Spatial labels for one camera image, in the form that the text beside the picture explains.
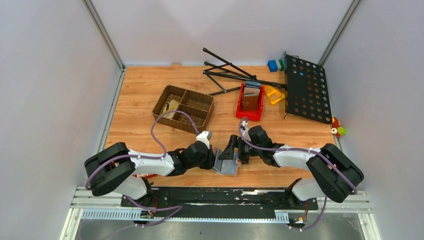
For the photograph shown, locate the brown wicker divided basket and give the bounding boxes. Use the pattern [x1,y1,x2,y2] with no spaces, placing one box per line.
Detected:
[152,85,215,134]

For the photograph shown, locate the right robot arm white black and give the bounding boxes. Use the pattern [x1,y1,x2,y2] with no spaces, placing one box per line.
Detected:
[215,124,364,209]

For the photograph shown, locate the brown wallet in bin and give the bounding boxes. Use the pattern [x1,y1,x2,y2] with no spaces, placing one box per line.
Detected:
[241,87,260,112]

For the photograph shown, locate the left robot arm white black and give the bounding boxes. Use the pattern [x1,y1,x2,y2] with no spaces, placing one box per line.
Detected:
[84,141,215,207]

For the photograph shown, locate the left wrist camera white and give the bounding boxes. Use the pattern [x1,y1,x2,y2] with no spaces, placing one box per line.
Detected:
[196,130,212,149]

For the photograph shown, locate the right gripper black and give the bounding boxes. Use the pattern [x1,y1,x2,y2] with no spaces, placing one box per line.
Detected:
[218,135,262,165]

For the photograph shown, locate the yellow plastic triangle toy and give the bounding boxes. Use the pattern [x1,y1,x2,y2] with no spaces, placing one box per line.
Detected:
[264,85,286,105]

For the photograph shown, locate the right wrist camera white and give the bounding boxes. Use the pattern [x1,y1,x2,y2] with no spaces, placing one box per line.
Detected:
[240,120,251,142]

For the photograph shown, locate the black perforated music stand tray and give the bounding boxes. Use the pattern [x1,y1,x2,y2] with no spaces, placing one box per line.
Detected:
[284,54,333,124]

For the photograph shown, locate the red green toy pieces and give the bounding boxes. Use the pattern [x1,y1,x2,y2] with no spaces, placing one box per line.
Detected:
[331,117,347,139]

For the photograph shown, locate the black folding stand legs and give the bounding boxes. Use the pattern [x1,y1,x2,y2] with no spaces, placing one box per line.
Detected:
[202,47,288,96]

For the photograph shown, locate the aluminium frame rail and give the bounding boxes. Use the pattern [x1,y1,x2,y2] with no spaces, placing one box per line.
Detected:
[71,186,372,223]

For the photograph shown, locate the red white window toy block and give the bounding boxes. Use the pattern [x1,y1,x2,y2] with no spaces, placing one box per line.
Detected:
[132,173,157,179]

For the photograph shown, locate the cards in basket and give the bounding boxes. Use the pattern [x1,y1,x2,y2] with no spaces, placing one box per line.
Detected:
[161,99,180,119]

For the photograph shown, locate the red plastic bin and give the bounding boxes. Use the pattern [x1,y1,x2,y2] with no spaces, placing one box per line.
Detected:
[235,81,265,122]

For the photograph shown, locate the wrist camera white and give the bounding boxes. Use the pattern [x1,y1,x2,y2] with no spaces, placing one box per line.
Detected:
[240,120,251,142]
[196,130,212,149]

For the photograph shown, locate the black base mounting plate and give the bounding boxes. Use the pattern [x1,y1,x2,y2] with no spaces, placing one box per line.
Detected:
[137,186,319,219]

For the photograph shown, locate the blue green white blocks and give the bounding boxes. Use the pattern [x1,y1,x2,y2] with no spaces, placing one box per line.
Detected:
[267,59,286,73]

